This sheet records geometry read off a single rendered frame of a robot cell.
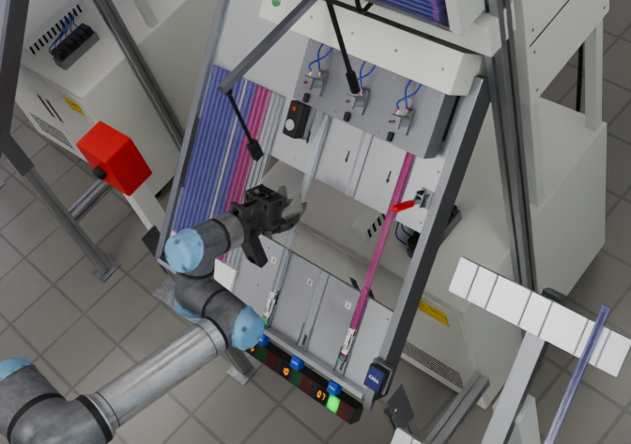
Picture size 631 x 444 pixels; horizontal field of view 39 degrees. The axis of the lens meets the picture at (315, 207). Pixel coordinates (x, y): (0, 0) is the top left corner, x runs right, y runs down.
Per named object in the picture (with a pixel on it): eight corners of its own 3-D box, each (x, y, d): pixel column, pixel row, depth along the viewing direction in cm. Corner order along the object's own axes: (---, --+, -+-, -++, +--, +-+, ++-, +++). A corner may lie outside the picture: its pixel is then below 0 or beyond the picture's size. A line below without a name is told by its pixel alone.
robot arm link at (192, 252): (160, 265, 175) (161, 229, 170) (202, 246, 182) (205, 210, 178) (187, 284, 171) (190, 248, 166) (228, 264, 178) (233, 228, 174)
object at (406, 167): (346, 361, 193) (342, 363, 192) (341, 359, 193) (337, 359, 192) (419, 142, 177) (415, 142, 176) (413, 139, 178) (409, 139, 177)
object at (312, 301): (375, 389, 192) (366, 392, 189) (171, 254, 227) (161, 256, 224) (401, 311, 186) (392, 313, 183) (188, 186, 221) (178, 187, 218)
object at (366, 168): (435, 232, 182) (422, 234, 178) (212, 117, 217) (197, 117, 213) (488, 76, 172) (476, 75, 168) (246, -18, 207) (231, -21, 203)
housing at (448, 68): (484, 96, 174) (449, 96, 163) (299, 22, 200) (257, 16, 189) (499, 56, 171) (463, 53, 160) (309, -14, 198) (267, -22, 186)
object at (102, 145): (199, 329, 297) (99, 188, 236) (152, 296, 309) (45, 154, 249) (247, 275, 305) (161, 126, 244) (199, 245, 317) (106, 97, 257)
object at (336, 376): (379, 390, 194) (361, 399, 189) (177, 258, 229) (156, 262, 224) (381, 386, 194) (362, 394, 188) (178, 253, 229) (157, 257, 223)
